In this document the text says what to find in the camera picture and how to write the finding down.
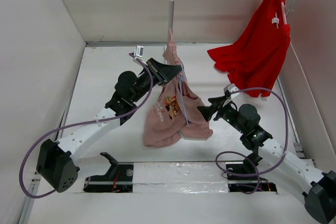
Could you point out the pink printed t shirt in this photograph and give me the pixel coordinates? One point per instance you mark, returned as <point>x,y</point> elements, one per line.
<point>165,123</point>

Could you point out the pink plastic hanger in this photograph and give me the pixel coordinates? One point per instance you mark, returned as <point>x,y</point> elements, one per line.
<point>276,20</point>

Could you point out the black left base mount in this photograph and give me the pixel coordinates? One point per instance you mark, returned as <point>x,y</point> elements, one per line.
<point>117,179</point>

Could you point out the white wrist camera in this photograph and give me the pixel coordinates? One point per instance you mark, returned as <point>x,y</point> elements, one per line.
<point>230,92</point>
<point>138,55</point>

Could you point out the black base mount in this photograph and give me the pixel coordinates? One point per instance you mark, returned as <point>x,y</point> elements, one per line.
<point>245,185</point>
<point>117,179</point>

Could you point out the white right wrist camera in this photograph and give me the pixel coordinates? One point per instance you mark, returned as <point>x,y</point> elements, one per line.
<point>230,92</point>

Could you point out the red t shirt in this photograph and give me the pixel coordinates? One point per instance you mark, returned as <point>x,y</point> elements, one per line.
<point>255,60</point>

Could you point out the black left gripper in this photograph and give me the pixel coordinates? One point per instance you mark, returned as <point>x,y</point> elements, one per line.
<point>161,73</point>

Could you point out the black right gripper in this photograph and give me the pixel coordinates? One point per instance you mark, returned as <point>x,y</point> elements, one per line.
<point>208,111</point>

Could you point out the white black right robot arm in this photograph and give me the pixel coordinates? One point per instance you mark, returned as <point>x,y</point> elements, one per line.
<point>314,188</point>

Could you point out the lavender wire hanger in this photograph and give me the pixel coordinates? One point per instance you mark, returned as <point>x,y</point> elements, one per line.
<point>182,79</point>

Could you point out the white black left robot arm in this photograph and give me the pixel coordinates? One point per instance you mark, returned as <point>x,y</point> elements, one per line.
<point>61,163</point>

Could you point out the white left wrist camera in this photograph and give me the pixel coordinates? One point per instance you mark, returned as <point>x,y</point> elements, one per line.
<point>138,55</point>

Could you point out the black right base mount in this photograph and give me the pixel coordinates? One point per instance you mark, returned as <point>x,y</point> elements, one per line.
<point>245,185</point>

